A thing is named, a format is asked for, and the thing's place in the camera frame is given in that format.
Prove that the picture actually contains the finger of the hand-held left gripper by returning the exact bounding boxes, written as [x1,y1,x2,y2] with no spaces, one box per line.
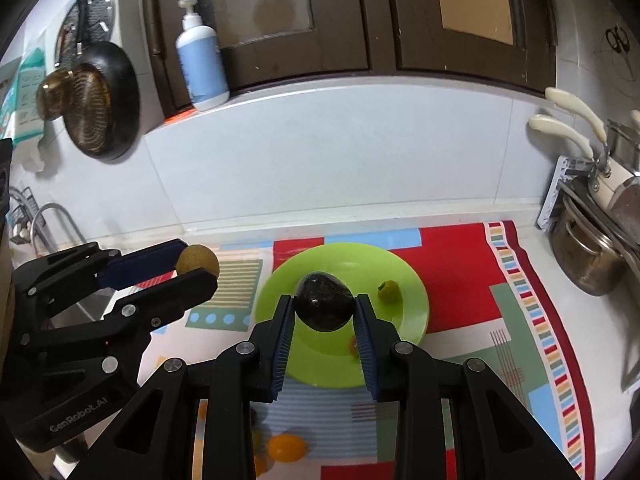
[14,239,191,319]
[19,267,219,387]

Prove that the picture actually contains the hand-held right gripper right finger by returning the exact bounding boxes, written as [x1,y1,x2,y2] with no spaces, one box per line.
[353,293,586,480]

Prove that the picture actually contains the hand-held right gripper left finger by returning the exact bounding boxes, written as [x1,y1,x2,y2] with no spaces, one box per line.
[75,294,296,480]

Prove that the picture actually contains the brown round fruit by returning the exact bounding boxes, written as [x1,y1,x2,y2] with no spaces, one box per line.
[177,243,220,279]

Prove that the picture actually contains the dark avocado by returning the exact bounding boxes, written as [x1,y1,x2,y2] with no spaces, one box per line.
[294,272,354,334]

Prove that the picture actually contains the large orange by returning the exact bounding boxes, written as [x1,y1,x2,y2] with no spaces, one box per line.
[267,433,308,463]

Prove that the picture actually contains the green plate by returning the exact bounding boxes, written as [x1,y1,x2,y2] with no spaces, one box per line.
[254,242,431,390]

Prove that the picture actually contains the metal faucet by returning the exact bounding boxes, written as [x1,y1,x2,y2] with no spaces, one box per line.
[29,202,84,257]

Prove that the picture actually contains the colourful patterned mat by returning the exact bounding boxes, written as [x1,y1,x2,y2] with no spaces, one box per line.
[140,220,599,480]

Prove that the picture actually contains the black frying pan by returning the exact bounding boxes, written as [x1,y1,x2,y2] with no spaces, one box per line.
[62,40,141,162]

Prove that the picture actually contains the blue white pump bottle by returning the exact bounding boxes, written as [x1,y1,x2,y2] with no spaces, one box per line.
[175,0,231,113]

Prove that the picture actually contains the large steel pot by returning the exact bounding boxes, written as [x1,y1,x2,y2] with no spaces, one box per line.
[549,195,631,297]

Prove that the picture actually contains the metal steamer plate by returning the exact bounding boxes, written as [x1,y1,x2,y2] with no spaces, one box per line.
[53,0,116,69]

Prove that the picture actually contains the brown framed window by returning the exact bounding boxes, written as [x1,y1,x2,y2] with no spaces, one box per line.
[142,0,374,116]
[384,0,559,96]

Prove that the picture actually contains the glass pot lid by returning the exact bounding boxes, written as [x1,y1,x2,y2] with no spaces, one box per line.
[607,177,640,256]

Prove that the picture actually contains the cream saucepan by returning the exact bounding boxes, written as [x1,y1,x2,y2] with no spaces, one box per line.
[592,157,640,211]

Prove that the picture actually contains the small steel pot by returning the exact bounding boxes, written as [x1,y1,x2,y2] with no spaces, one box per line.
[605,118,640,174]

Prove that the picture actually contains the black scissors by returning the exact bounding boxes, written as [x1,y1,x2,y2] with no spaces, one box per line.
[605,24,634,69]

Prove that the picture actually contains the wire sink rack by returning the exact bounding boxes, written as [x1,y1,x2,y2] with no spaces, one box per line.
[7,187,39,246]

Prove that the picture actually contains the teal wall poster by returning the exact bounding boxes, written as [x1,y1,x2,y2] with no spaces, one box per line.
[0,47,61,144]

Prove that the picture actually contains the white rack frame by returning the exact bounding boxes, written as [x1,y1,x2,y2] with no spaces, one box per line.
[537,155,591,231]

